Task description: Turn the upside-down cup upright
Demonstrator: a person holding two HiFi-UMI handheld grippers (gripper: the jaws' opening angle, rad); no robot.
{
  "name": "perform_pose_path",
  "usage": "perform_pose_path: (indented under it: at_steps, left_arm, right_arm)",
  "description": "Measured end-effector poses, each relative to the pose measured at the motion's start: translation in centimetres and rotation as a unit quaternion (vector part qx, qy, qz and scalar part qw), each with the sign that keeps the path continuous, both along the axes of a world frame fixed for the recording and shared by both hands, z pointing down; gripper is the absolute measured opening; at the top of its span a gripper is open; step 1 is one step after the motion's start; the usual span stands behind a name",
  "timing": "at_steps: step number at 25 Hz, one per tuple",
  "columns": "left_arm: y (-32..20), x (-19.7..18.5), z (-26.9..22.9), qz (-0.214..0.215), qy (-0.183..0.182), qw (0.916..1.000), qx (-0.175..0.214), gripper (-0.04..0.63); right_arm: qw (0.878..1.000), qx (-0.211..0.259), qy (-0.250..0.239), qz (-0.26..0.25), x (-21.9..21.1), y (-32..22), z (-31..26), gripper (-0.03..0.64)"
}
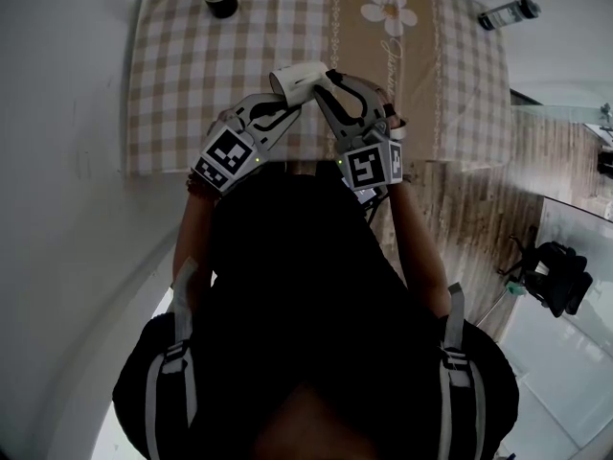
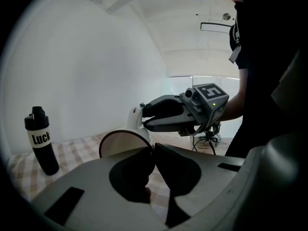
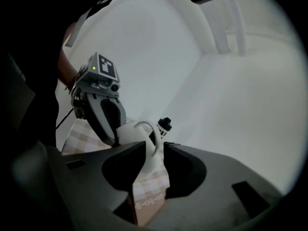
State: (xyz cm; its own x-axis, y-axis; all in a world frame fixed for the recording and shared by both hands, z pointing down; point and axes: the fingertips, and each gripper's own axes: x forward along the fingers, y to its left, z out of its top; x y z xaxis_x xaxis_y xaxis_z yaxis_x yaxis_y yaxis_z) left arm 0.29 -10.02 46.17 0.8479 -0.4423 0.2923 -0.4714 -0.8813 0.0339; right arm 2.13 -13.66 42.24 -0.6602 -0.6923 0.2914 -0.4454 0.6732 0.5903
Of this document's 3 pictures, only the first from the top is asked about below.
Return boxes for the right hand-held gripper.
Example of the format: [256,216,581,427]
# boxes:
[313,68,403,192]

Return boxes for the small screen device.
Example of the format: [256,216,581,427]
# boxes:
[340,174,379,205]

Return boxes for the beaded bracelet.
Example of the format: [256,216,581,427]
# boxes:
[185,172,221,200]

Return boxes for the white mug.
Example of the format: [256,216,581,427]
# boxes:
[268,60,331,107]

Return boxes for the person's black top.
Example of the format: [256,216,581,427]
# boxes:
[112,160,521,460]

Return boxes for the black office chair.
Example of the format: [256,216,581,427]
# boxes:
[497,235,594,319]

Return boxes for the grey backpack strap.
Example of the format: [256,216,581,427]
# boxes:
[438,282,488,460]
[145,256,200,460]

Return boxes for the person's right forearm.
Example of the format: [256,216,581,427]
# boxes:
[387,179,454,320]

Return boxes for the black cables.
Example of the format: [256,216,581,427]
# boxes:
[361,187,390,227]

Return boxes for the grey left backpack strap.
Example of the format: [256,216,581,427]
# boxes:
[145,256,200,460]

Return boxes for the person's right hand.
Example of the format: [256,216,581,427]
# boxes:
[375,87,407,131]

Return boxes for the person's left hand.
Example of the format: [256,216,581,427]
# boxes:
[208,107,236,136]

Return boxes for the checked beige tablecloth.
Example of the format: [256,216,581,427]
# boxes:
[125,0,512,177]

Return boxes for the grey right backpack strap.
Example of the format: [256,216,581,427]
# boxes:
[438,282,488,460]

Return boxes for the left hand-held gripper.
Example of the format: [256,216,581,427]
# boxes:
[191,94,304,196]

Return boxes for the person's left forearm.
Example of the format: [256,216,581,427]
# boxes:
[171,192,216,306]

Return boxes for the dark bottle lying down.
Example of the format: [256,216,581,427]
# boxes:
[478,0,542,32]

